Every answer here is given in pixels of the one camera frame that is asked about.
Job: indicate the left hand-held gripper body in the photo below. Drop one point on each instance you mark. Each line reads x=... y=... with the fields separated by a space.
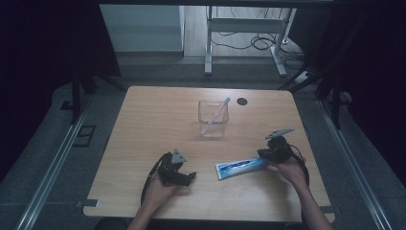
x=170 y=169

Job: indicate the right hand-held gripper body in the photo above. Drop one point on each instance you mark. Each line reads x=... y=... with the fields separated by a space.
x=281 y=148

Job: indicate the blue white toothpaste tube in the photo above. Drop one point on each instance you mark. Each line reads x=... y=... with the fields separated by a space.
x=239 y=166

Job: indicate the pink toothbrush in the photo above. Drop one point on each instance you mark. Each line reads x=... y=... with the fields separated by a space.
x=217 y=116

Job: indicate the clear plastic cup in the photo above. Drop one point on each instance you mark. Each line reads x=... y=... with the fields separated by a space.
x=213 y=119

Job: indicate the person's right hand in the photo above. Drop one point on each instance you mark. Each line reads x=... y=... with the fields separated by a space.
x=290 y=171

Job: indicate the person's left hand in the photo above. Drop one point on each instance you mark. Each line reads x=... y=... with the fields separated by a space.
x=158 y=191

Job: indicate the black metal stand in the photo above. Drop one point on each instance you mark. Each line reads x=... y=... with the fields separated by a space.
x=76 y=96
x=335 y=105

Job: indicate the white power strip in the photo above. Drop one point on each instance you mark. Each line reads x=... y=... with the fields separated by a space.
x=303 y=76

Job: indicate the grey tape strip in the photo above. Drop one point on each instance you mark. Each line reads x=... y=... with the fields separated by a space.
x=328 y=209
x=87 y=202

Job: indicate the metal floor rail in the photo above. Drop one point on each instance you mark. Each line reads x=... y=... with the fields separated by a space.
x=51 y=172
x=351 y=166

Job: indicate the white metal desk frame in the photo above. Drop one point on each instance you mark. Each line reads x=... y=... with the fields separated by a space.
x=242 y=25

